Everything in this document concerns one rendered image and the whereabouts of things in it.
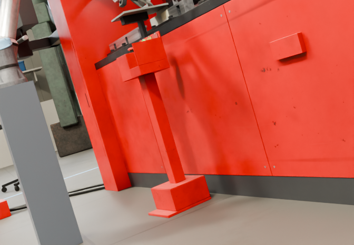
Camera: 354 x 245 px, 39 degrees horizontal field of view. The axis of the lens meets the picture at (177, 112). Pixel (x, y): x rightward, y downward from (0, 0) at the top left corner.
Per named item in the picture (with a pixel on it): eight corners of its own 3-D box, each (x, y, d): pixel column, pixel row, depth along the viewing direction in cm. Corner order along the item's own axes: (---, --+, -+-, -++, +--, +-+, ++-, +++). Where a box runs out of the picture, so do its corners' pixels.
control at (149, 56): (123, 81, 247) (112, 46, 246) (150, 74, 255) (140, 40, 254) (141, 75, 230) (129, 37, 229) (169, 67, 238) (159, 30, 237)
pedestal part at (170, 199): (148, 215, 246) (141, 192, 246) (189, 197, 259) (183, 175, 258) (168, 218, 229) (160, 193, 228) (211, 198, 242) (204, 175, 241)
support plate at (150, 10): (111, 22, 267) (110, 20, 267) (154, 13, 280) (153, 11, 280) (124, 13, 252) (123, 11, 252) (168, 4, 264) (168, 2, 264)
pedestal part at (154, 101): (169, 183, 246) (138, 77, 244) (179, 179, 249) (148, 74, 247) (175, 183, 241) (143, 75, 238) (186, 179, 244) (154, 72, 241)
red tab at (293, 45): (274, 61, 183) (268, 42, 183) (278, 59, 184) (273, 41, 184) (302, 52, 170) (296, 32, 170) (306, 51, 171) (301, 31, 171)
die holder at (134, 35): (112, 58, 342) (108, 45, 342) (120, 56, 345) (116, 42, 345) (142, 42, 298) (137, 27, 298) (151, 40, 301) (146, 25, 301)
